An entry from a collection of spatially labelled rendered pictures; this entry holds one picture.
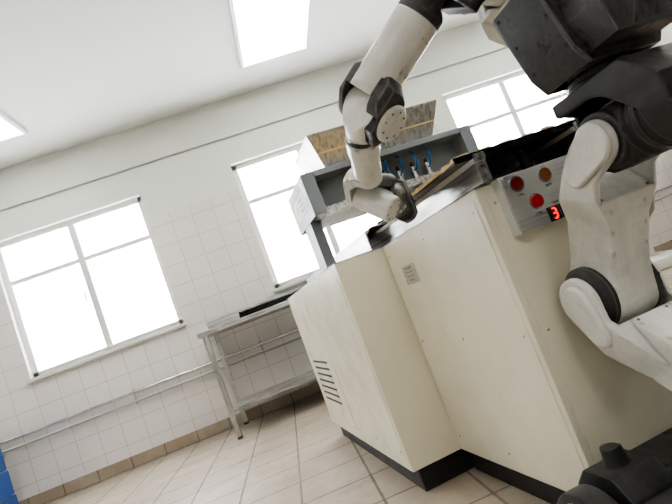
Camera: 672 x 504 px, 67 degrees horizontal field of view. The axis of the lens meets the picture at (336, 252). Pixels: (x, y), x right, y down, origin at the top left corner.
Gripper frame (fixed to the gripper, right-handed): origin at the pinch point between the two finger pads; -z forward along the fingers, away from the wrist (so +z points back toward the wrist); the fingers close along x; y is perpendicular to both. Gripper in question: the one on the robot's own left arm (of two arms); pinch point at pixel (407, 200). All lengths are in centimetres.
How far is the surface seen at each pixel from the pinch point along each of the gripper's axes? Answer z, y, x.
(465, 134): -67, -8, 25
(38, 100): -101, 285, 214
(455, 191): 8.8, -15.7, -4.7
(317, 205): -19.9, 39.2, 15.8
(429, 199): -1.2, -5.5, -2.2
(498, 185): 14.1, -26.7, -8.4
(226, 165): -248, 250, 151
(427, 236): -5.8, 0.7, -11.0
